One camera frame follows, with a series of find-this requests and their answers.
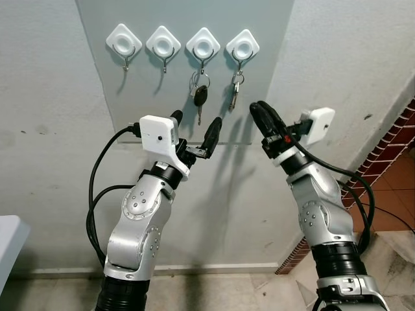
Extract grey wall panel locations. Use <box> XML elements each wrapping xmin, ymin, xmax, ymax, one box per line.
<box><xmin>75</xmin><ymin>0</ymin><xmax>296</xmax><ymax>145</ymax></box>

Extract black car key bunch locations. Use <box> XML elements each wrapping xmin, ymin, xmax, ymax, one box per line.
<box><xmin>190</xmin><ymin>70</ymin><xmax>211</xmax><ymax>126</ymax></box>

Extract white wall hook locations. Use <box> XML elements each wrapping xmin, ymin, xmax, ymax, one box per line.
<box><xmin>106</xmin><ymin>23</ymin><xmax>143</xmax><ymax>72</ymax></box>
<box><xmin>145</xmin><ymin>25</ymin><xmax>182</xmax><ymax>74</ymax></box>
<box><xmin>225</xmin><ymin>29</ymin><xmax>261</xmax><ymax>73</ymax></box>
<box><xmin>185</xmin><ymin>27</ymin><xmax>222</xmax><ymax>73</ymax></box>

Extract light blue folding table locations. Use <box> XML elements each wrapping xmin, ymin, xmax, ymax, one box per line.
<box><xmin>0</xmin><ymin>215</ymin><xmax>31</xmax><ymax>289</ymax></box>

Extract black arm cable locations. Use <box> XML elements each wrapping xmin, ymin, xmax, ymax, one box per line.
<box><xmin>86</xmin><ymin>123</ymin><xmax>142</xmax><ymax>266</ymax></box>
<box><xmin>285</xmin><ymin>133</ymin><xmax>377</xmax><ymax>255</ymax></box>

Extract thin black floor cable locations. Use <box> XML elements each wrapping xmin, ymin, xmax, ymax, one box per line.
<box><xmin>353</xmin><ymin>198</ymin><xmax>415</xmax><ymax>234</ymax></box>

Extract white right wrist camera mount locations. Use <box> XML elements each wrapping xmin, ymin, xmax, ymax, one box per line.
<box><xmin>298</xmin><ymin>107</ymin><xmax>337</xmax><ymax>147</ymax></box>

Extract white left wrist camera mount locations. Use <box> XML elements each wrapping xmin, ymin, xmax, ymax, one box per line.
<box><xmin>138</xmin><ymin>115</ymin><xmax>192</xmax><ymax>177</ymax></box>

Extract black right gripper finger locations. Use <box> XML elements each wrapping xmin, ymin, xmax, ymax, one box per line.
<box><xmin>250</xmin><ymin>102</ymin><xmax>275</xmax><ymax>140</ymax></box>
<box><xmin>258</xmin><ymin>101</ymin><xmax>287</xmax><ymax>135</ymax></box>

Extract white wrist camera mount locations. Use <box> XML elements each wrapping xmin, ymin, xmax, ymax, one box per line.
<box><xmin>138</xmin><ymin>115</ymin><xmax>192</xmax><ymax>177</ymax></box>
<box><xmin>298</xmin><ymin>107</ymin><xmax>337</xmax><ymax>147</ymax></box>

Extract silver keys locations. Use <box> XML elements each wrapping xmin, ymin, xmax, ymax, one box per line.
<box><xmin>230</xmin><ymin>71</ymin><xmax>246</xmax><ymax>113</ymax></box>

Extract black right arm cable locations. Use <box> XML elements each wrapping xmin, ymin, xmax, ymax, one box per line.
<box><xmin>285</xmin><ymin>133</ymin><xmax>377</xmax><ymax>255</ymax></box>

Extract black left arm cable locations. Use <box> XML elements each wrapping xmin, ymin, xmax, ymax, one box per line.
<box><xmin>86</xmin><ymin>123</ymin><xmax>142</xmax><ymax>266</ymax></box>

